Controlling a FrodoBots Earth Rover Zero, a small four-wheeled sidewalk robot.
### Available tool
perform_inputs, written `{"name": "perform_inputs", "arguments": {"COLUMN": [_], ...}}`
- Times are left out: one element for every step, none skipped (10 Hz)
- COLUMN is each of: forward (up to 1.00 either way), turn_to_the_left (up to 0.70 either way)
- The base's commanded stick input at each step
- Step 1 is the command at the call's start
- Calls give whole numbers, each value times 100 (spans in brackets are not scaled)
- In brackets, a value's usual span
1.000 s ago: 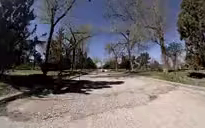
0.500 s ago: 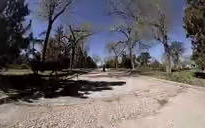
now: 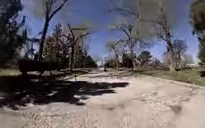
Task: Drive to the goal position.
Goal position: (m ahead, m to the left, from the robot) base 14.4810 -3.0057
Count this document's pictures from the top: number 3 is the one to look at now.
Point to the group of bare trees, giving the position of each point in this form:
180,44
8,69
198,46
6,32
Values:
131,50

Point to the group of dark trees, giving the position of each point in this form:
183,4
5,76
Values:
58,50

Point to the pale grey asphalt road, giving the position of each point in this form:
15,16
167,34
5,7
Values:
146,103

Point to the tall bare tree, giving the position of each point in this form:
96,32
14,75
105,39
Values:
43,36

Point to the large bare tree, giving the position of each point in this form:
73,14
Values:
170,50

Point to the dark low box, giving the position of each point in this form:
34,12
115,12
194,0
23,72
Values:
27,66

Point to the green grass verge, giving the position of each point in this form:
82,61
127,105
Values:
183,75

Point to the dry grass verge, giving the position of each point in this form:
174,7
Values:
3,71

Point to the dark evergreen tree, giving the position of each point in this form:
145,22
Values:
3,36

